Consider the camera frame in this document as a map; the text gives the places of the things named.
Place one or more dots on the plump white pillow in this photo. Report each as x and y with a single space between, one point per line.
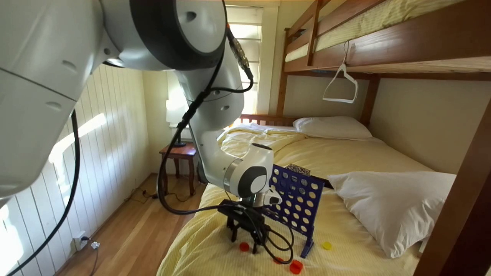
394 204

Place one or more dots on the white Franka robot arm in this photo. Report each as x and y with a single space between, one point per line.
47 76

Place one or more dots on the small wooden side table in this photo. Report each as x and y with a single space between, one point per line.
179 151

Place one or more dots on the flat white pillow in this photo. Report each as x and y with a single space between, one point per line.
332 125

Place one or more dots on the pale yellow bunk mattress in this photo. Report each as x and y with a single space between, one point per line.
369 20

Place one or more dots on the white plastic clothes hanger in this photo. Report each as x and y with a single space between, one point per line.
340 84

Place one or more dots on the yellow game chip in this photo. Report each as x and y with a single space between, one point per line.
326 245

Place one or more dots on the white wall power outlet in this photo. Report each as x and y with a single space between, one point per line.
81 240

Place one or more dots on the orange game chip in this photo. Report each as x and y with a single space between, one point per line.
297 265
245 246
279 259

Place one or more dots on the wooden bunk bed frame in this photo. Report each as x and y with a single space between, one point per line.
455 39

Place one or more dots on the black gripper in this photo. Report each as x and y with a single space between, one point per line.
246 216

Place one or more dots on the blue gameboard with holes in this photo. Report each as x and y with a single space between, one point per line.
300 204

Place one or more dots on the white window blind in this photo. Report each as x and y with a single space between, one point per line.
254 61

